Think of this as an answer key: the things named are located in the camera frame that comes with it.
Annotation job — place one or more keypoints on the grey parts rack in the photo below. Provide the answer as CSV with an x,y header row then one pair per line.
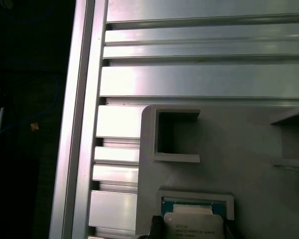
x,y
214,169

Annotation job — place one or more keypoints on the silver CPU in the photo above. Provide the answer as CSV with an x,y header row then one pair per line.
x,y
194,224

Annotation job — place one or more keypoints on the small orange tag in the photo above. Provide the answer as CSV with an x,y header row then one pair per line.
x,y
35,127

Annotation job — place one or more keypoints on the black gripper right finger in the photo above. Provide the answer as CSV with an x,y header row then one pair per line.
x,y
230,230

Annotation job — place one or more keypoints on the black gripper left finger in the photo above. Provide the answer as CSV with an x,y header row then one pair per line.
x,y
155,227

